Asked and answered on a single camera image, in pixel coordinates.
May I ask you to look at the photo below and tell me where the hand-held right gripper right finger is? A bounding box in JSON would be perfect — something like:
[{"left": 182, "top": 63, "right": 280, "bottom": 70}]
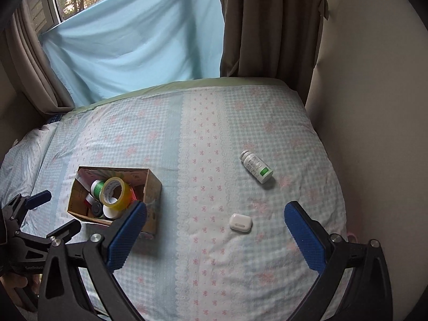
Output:
[{"left": 283, "top": 201, "right": 394, "bottom": 321}]

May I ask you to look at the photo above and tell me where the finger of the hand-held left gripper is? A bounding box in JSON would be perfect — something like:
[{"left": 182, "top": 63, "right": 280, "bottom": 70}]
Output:
[
  {"left": 47, "top": 220, "right": 82, "bottom": 245},
  {"left": 21, "top": 189, "right": 53, "bottom": 209}
]

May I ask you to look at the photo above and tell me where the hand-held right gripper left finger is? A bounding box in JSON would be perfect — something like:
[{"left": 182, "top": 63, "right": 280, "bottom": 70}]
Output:
[{"left": 37, "top": 201, "right": 148, "bottom": 321}]

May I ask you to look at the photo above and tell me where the small white green jar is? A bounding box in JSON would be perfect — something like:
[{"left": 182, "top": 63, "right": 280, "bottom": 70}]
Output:
[{"left": 102, "top": 205, "right": 125, "bottom": 221}]

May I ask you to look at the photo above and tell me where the clear yellowish tape roll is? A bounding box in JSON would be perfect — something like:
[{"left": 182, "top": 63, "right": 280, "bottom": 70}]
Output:
[{"left": 101, "top": 176, "right": 132, "bottom": 211}]

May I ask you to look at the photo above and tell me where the white jar green band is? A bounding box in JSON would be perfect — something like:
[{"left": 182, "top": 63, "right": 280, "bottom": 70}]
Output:
[{"left": 90, "top": 179, "right": 106, "bottom": 200}]

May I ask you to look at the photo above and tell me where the cardboard box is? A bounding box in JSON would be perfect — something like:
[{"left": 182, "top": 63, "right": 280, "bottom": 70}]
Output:
[{"left": 66, "top": 166, "right": 163, "bottom": 236}]

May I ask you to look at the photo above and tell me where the white earbuds case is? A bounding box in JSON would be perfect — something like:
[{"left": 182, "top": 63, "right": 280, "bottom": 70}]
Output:
[{"left": 229, "top": 213, "right": 254, "bottom": 231}]

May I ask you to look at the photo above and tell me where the person's left hand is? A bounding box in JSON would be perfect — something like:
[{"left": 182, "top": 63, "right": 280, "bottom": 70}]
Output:
[{"left": 0, "top": 271, "right": 41, "bottom": 296}]

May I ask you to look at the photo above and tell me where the white bottle green label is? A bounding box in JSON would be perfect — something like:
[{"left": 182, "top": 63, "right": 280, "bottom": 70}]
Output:
[{"left": 240, "top": 150, "right": 274, "bottom": 184}]

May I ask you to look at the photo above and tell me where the brown curtain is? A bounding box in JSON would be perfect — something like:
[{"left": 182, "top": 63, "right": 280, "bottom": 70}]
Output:
[
  {"left": 0, "top": 5, "right": 77, "bottom": 116},
  {"left": 214, "top": 0, "right": 330, "bottom": 108}
]

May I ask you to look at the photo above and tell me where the checked floral bed sheet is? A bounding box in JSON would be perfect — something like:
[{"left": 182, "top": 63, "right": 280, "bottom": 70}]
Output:
[{"left": 0, "top": 85, "right": 353, "bottom": 321}]

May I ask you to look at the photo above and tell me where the green mattress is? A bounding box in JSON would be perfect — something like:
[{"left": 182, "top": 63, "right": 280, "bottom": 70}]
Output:
[{"left": 62, "top": 76, "right": 285, "bottom": 119}]

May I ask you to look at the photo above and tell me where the light blue hanging cloth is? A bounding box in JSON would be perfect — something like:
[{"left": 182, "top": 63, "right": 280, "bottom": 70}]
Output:
[{"left": 41, "top": 0, "right": 226, "bottom": 106}]

